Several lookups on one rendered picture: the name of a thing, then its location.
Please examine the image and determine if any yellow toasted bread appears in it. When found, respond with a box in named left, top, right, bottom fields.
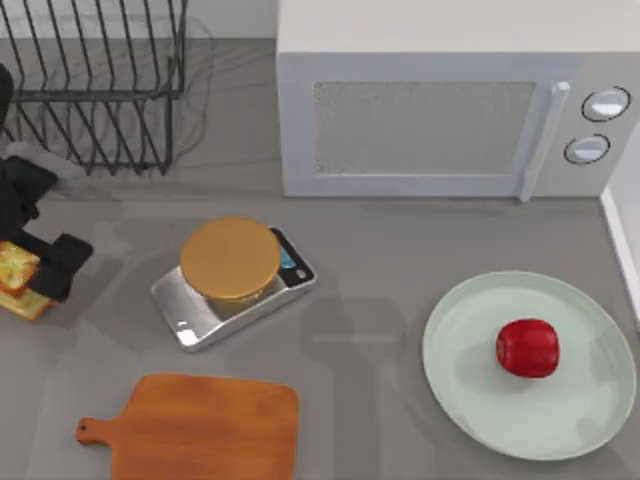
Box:
left=0, top=241, right=54, bottom=320

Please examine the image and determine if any silver kitchen scale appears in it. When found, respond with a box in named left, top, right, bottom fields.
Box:
left=150, top=215, right=318, bottom=354

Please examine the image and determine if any wooden cutting board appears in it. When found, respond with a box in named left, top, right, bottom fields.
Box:
left=75, top=372, right=302, bottom=480

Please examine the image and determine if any microwave door with window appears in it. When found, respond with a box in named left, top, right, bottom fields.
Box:
left=277, top=51, right=584, bottom=202

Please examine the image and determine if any pale microwave oven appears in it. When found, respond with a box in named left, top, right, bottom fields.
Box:
left=275, top=0, right=640, bottom=204

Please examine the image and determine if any pale green plate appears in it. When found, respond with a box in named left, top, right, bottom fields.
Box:
left=421, top=270, right=638, bottom=462

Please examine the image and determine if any red apple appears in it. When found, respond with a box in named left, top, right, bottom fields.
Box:
left=495, top=319, right=560, bottom=380

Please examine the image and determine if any small microwave knob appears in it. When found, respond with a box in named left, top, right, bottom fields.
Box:
left=563, top=133, right=612, bottom=166

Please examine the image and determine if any large microwave knob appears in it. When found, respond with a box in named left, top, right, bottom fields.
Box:
left=580, top=85, right=633, bottom=123

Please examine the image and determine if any black wire dish rack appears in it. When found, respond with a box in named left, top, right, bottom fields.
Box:
left=0, top=0, right=191, bottom=177

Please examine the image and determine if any pale microwave door handle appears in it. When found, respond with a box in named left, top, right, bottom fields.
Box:
left=518, top=80, right=572, bottom=204

